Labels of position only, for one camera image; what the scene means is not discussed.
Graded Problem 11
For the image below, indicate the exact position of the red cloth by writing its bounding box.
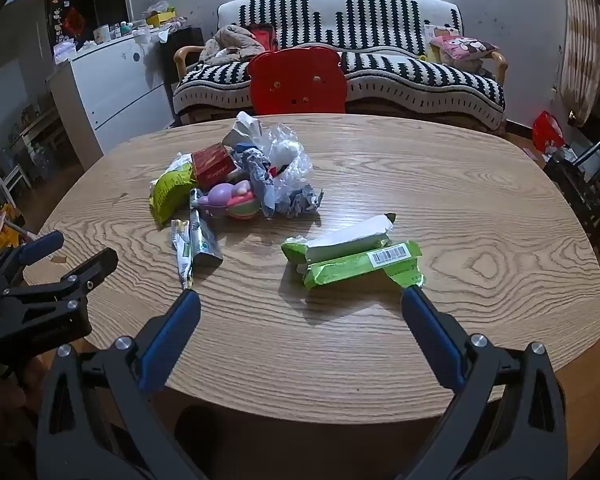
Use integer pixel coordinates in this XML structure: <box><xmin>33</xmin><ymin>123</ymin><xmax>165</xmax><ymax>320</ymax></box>
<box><xmin>252</xmin><ymin>24</ymin><xmax>276</xmax><ymax>53</ymax></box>

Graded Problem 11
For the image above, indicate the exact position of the clear plastic bag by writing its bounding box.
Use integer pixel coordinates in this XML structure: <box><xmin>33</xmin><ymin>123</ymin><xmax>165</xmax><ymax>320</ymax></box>
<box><xmin>260</xmin><ymin>125</ymin><xmax>315</xmax><ymax>201</ymax></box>

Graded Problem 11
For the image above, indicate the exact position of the white crumpled paper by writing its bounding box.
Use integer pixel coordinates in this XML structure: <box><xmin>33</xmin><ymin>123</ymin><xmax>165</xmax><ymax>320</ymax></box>
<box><xmin>222</xmin><ymin>110</ymin><xmax>263</xmax><ymax>148</ymax></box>

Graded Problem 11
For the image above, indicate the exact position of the black metal rack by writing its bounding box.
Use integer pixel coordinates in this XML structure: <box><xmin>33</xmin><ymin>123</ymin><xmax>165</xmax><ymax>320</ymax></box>
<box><xmin>542</xmin><ymin>130</ymin><xmax>600</xmax><ymax>241</ymax></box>

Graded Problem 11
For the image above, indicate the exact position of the red bag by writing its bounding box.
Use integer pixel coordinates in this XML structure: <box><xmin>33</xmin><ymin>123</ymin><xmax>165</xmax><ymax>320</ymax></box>
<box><xmin>532</xmin><ymin>111</ymin><xmax>566</xmax><ymax>153</ymax></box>

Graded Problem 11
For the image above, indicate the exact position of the pink and purple toy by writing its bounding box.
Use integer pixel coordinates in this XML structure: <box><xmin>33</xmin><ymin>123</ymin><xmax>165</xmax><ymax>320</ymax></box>
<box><xmin>190</xmin><ymin>182</ymin><xmax>262</xmax><ymax>221</ymax></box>

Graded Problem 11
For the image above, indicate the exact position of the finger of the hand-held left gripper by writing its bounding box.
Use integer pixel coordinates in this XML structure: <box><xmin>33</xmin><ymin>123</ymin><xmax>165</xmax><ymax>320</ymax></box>
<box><xmin>0</xmin><ymin>230</ymin><xmax>66</xmax><ymax>291</ymax></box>
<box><xmin>2</xmin><ymin>247</ymin><xmax>120</xmax><ymax>312</ymax></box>

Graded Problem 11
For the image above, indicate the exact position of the wooden armrest sofa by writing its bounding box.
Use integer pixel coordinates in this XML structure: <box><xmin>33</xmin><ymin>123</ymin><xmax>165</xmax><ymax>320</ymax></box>
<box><xmin>172</xmin><ymin>0</ymin><xmax>509</xmax><ymax>136</ymax></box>

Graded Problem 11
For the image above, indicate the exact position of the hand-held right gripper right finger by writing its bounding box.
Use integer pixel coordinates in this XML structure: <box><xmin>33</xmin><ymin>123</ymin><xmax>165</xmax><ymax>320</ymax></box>
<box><xmin>400</xmin><ymin>285</ymin><xmax>568</xmax><ymax>480</ymax></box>

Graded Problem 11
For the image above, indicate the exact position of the black side cabinet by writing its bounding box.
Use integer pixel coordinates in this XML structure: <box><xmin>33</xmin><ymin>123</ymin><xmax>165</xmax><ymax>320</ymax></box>
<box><xmin>160</xmin><ymin>27</ymin><xmax>204</xmax><ymax>86</ymax></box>

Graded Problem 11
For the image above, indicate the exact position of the beige clothing pile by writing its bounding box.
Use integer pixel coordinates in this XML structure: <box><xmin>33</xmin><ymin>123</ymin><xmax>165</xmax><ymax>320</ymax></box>
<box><xmin>200</xmin><ymin>24</ymin><xmax>266</xmax><ymax>66</ymax></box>

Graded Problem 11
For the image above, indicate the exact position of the green wet wipe packet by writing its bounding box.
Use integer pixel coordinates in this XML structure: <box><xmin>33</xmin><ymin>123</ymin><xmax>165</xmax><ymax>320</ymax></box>
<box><xmin>280</xmin><ymin>237</ymin><xmax>425</xmax><ymax>290</ymax></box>

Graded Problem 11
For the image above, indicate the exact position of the silver sachet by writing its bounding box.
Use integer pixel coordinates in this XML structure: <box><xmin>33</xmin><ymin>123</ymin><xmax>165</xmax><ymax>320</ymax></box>
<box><xmin>189</xmin><ymin>207</ymin><xmax>224</xmax><ymax>267</ymax></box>

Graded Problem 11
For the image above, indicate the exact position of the white chair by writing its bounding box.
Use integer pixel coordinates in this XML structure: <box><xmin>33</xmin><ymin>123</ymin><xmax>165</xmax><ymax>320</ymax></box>
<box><xmin>0</xmin><ymin>134</ymin><xmax>31</xmax><ymax>206</ymax></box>

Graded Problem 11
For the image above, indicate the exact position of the black white striped sofa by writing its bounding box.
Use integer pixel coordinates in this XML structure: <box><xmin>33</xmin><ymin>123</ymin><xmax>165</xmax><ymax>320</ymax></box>
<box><xmin>174</xmin><ymin>0</ymin><xmax>507</xmax><ymax>131</ymax></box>

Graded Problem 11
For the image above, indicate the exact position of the white cabinet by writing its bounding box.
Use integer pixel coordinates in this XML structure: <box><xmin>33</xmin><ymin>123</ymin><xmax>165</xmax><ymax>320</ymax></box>
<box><xmin>47</xmin><ymin>35</ymin><xmax>176</xmax><ymax>171</ymax></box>

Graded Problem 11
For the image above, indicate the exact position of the pink cartoon cushion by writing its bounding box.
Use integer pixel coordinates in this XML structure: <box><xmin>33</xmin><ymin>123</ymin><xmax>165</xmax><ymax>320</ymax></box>
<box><xmin>430</xmin><ymin>34</ymin><xmax>500</xmax><ymax>68</ymax></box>

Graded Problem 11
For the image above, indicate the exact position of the black panel with red decoration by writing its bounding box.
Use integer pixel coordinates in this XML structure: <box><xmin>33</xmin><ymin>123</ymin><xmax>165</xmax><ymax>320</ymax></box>
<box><xmin>45</xmin><ymin>0</ymin><xmax>88</xmax><ymax>51</ymax></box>

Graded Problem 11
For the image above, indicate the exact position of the green and white sachet strip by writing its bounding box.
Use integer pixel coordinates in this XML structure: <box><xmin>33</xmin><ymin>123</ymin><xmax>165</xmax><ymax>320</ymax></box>
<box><xmin>169</xmin><ymin>217</ymin><xmax>197</xmax><ymax>291</ymax></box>

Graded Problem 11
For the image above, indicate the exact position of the blue crumpled wrapper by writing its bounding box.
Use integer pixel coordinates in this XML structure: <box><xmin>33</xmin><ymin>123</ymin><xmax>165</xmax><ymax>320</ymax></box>
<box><xmin>230</xmin><ymin>142</ymin><xmax>281</xmax><ymax>218</ymax></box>

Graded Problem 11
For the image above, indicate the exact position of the green snack bag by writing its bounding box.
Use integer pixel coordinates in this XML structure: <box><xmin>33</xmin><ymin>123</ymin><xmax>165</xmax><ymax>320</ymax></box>
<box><xmin>149</xmin><ymin>152</ymin><xmax>201</xmax><ymax>226</ymax></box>

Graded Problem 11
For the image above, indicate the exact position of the white and green wrapper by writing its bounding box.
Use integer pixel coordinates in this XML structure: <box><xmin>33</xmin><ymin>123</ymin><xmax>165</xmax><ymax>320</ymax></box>
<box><xmin>281</xmin><ymin>212</ymin><xmax>397</xmax><ymax>263</ymax></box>

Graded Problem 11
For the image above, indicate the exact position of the beige checked curtain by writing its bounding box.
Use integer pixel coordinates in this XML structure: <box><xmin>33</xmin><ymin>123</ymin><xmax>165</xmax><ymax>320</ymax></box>
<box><xmin>560</xmin><ymin>0</ymin><xmax>600</xmax><ymax>126</ymax></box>

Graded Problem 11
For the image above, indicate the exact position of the red plastic chair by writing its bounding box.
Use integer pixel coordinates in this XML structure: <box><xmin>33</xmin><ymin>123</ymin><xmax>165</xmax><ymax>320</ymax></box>
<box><xmin>247</xmin><ymin>45</ymin><xmax>348</xmax><ymax>116</ymax></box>

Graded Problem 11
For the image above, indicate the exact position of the red cigarette box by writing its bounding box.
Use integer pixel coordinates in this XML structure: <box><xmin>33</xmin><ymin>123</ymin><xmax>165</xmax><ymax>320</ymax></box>
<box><xmin>190</xmin><ymin>142</ymin><xmax>238</xmax><ymax>191</ymax></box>

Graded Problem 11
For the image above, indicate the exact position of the silver crumpled wrapper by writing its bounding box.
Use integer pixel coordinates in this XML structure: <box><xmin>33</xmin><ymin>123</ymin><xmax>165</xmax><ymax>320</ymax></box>
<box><xmin>275</xmin><ymin>185</ymin><xmax>326</xmax><ymax>219</ymax></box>

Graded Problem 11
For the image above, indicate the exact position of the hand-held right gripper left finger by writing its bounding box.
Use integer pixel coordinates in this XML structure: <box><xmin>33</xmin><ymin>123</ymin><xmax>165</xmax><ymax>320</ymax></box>
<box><xmin>36</xmin><ymin>289</ymin><xmax>206</xmax><ymax>480</ymax></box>

